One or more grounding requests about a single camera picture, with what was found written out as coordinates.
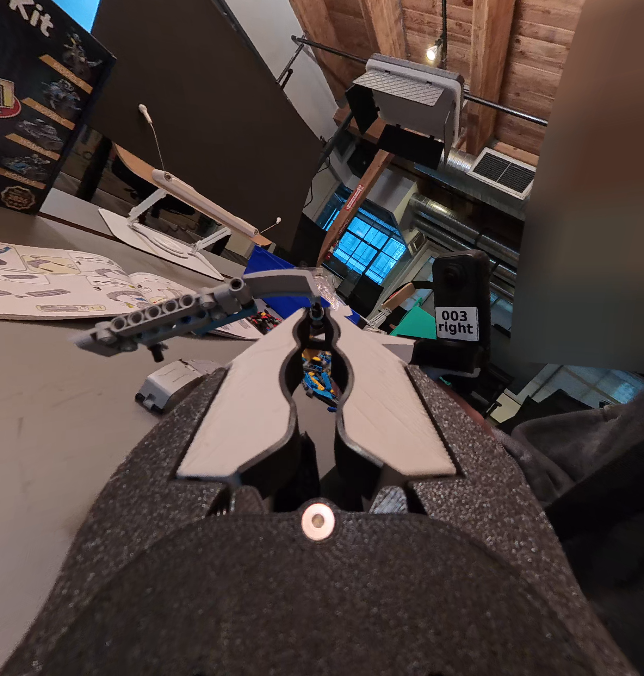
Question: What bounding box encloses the wooden and black chair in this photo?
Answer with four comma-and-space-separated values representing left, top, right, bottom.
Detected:
375, 282, 435, 329

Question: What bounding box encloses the blue storage bin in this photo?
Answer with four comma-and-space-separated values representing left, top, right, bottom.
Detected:
245, 248, 365, 325

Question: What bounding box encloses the green plastic tote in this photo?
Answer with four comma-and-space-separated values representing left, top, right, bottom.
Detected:
391, 306, 439, 340

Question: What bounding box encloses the grey toy panel assembly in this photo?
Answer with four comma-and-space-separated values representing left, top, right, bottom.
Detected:
74, 268, 329, 365
134, 359, 219, 416

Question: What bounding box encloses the large dark panel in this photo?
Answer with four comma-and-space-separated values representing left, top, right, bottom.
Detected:
89, 0, 325, 254

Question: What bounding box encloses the white instruction booklet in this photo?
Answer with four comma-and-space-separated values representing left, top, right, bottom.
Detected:
0, 239, 265, 340

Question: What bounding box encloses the blue toy beam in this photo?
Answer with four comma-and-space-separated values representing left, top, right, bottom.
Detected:
187, 303, 260, 337

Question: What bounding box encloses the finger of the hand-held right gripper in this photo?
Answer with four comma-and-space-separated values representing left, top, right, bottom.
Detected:
381, 338, 418, 365

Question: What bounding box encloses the crumpled clear plastic bag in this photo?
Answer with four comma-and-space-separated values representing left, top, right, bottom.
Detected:
306, 267, 345, 311

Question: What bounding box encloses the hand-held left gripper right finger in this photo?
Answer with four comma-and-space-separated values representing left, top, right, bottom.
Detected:
326, 309, 457, 481

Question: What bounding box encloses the pile of toy building pieces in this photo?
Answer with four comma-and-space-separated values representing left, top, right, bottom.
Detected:
250, 311, 342, 408

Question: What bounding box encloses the white metal stand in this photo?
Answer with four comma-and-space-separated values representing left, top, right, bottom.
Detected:
97, 103, 283, 281

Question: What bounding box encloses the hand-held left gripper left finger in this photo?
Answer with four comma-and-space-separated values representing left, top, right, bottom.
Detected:
176, 308, 309, 486

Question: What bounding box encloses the toy robot kit box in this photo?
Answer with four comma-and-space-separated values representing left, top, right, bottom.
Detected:
0, 0, 117, 214

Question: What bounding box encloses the grey ceiling-mounted unit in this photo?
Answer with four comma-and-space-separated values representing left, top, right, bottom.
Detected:
345, 53, 466, 171

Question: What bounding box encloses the ceiling vent grille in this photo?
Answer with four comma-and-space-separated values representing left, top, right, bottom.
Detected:
467, 147, 537, 200

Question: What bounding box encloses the silver ventilation duct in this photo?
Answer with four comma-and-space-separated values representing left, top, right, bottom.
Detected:
412, 148, 529, 276

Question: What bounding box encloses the grey desk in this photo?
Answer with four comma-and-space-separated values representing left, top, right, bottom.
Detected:
0, 187, 323, 676

